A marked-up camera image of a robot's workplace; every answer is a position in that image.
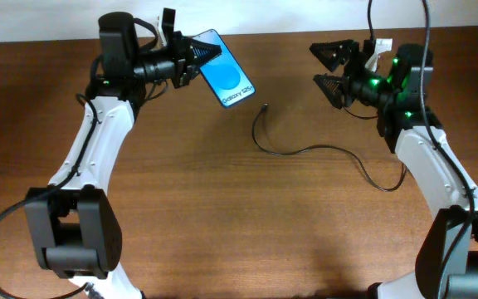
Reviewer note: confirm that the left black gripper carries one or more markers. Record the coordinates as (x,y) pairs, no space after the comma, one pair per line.
(185,49)

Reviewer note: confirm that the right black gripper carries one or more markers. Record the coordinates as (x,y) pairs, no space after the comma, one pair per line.
(343,51)

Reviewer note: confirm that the blue screen Galaxy smartphone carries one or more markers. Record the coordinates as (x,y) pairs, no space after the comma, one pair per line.
(223,74)

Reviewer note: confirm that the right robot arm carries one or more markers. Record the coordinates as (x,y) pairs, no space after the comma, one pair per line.
(447,263)

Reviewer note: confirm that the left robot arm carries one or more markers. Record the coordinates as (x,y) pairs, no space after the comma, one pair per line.
(74,231)

